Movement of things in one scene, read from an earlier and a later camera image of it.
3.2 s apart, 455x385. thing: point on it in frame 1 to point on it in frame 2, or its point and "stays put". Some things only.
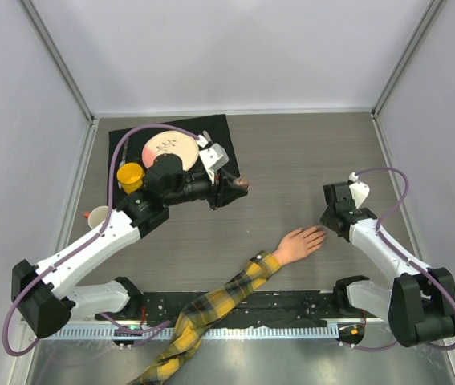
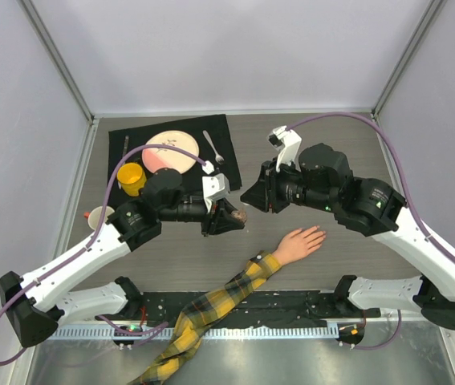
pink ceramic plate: [171, 142] stays put
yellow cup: [131, 176] stays put
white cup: [97, 216] stays put
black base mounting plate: [150, 309] stays put
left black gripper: [216, 199] to [218, 220]
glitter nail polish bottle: [241, 182] to [239, 215]
